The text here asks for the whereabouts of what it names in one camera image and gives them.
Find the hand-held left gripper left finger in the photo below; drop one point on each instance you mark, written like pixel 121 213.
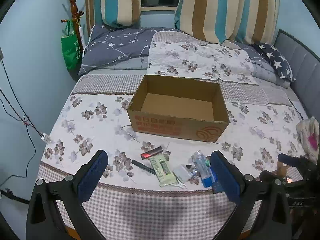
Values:
pixel 92 176

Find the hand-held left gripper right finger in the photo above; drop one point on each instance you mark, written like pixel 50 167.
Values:
pixel 225 177

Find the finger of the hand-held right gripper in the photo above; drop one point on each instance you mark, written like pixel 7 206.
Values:
pixel 285 158

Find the blue and white packet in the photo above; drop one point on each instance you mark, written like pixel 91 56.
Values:
pixel 206 180

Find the clear plastic bottle blue cap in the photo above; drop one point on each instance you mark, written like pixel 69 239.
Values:
pixel 200 162

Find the small white box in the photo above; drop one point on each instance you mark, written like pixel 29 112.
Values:
pixel 182 173

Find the white plastic hook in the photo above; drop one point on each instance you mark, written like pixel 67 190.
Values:
pixel 181 186

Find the black pen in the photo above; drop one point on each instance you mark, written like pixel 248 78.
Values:
pixel 142 166

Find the green wet wipes pack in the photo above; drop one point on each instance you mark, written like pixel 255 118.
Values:
pixel 162 170

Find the red and black lipstick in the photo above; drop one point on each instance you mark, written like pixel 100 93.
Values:
pixel 151 153

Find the brown cardboard box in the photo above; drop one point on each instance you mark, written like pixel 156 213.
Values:
pixel 175 130

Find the brown cardboard piece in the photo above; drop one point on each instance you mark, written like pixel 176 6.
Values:
pixel 282 170

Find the floral plastic bag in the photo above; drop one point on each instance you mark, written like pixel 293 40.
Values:
pixel 307 135

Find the floral checked bed cover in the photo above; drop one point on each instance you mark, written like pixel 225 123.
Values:
pixel 100 130

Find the small white connector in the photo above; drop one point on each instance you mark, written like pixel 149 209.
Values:
pixel 46 138

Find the black power strip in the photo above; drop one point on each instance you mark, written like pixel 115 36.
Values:
pixel 15 197

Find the grey padded headboard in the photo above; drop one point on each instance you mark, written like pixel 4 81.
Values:
pixel 305 75

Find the navy star print pillow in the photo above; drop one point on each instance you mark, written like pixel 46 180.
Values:
pixel 275 57

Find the folded floral quilt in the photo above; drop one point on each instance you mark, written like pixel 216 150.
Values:
pixel 200 57

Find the green shopping bag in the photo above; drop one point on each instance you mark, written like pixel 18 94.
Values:
pixel 70 50

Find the striped pillow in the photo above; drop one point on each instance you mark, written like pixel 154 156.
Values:
pixel 225 7
pixel 117 0

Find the wooden coat rack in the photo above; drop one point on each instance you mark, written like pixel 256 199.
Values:
pixel 73 2

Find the orange wooden bed frame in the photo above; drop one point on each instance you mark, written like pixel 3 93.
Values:
pixel 72 233

